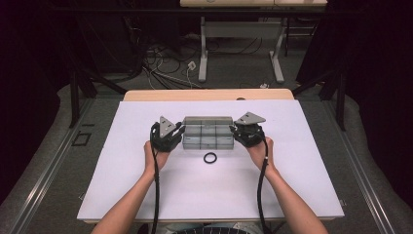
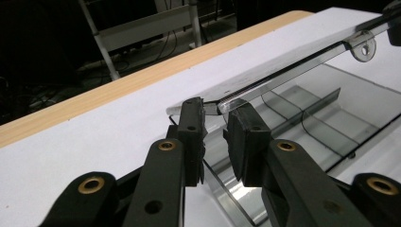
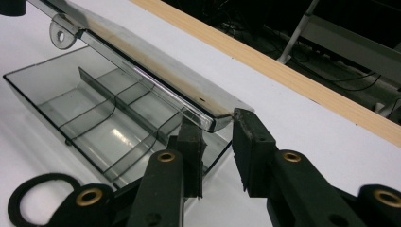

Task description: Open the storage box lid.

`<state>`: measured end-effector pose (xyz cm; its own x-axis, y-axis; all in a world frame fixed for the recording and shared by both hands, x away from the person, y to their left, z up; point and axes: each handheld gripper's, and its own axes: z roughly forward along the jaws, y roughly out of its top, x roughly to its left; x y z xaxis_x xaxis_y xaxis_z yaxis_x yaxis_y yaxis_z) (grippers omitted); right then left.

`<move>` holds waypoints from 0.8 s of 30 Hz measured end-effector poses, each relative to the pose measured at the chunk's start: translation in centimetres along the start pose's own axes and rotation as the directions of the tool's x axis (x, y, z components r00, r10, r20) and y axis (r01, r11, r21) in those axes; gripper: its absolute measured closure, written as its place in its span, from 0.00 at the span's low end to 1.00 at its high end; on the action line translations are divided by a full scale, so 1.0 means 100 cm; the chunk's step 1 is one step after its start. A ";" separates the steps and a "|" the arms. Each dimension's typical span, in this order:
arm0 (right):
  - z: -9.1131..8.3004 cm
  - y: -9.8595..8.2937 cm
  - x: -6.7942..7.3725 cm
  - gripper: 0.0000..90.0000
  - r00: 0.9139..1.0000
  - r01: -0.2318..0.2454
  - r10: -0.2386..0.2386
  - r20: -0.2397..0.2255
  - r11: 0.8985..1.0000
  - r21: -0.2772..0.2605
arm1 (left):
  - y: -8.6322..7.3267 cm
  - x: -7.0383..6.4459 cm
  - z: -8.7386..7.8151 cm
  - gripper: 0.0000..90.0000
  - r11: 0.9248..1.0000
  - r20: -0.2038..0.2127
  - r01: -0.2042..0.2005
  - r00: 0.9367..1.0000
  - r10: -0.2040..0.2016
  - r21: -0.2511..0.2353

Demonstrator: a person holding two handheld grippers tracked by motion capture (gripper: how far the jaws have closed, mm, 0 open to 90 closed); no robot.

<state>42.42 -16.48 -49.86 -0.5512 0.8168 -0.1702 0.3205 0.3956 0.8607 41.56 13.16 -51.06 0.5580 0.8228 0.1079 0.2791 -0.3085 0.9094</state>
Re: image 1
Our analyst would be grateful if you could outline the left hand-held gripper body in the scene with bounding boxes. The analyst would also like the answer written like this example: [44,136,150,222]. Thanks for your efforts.
[149,115,183,153]

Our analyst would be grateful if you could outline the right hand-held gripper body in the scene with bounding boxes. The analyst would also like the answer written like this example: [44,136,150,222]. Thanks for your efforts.
[234,111,267,148]

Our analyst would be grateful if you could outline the clear plastic compartment box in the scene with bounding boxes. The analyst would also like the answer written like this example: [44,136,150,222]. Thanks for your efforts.
[181,115,236,151]

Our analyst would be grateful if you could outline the black rubber ring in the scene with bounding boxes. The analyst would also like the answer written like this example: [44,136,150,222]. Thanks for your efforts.
[203,151,218,165]

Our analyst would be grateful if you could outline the person's right hand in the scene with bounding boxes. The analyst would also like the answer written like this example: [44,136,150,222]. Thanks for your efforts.
[247,137,277,176]

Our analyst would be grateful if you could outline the person's left hand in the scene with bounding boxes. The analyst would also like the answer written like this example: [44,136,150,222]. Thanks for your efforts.
[143,140,170,178]

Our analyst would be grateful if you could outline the white table sheet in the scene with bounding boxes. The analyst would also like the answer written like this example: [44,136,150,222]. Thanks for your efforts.
[76,99,345,222]

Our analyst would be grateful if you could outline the black metal stand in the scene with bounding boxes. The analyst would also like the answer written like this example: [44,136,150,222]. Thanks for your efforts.
[291,69,347,132]
[68,69,129,130]

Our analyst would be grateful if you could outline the white-legged desk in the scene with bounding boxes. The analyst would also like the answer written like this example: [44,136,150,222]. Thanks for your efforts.
[179,0,328,84]

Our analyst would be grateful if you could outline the black horizontal metal bar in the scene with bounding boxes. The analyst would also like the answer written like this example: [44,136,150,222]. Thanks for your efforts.
[48,8,329,16]

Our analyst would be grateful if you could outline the dark curtain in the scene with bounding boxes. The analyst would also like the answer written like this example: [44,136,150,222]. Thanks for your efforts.
[295,0,413,209]
[0,0,62,206]

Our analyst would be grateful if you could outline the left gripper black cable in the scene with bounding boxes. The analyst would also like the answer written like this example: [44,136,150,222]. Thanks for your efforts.
[149,130,161,234]

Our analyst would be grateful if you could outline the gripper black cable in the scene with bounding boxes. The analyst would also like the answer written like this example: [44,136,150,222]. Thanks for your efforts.
[256,137,271,234]
[149,130,161,234]

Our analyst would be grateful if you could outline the bundle of floor cables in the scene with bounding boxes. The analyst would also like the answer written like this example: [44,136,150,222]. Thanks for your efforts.
[123,32,208,91]

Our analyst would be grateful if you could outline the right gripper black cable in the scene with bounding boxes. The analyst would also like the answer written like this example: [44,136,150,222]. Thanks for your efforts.
[256,137,271,234]

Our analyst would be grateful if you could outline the metal floor rail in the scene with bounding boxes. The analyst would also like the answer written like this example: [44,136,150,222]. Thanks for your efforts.
[6,97,95,234]
[324,100,397,234]

